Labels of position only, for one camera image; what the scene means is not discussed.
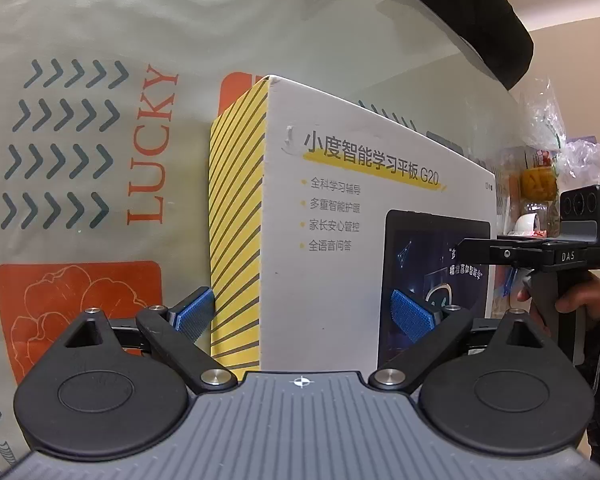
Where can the tape roll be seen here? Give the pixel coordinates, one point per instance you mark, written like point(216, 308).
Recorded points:
point(527, 224)

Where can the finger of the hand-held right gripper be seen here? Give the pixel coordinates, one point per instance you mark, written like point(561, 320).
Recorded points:
point(500, 252)

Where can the person's right hand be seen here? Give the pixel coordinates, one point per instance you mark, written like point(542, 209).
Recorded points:
point(592, 300)

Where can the patterned tablecloth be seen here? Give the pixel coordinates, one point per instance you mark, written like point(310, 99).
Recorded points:
point(80, 185)

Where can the white printed box lid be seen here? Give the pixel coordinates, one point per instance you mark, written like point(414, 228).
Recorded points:
point(330, 285)

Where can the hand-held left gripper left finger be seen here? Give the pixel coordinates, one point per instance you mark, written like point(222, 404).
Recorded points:
point(195, 315)

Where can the yellow wrapped snacks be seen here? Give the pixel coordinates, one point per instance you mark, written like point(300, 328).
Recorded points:
point(539, 184)

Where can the black garment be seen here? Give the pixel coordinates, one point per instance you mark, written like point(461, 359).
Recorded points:
point(485, 20)

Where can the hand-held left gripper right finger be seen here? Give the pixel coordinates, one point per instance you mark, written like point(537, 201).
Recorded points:
point(410, 310)

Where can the clear plastic bag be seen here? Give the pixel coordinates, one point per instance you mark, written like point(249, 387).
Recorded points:
point(570, 155)

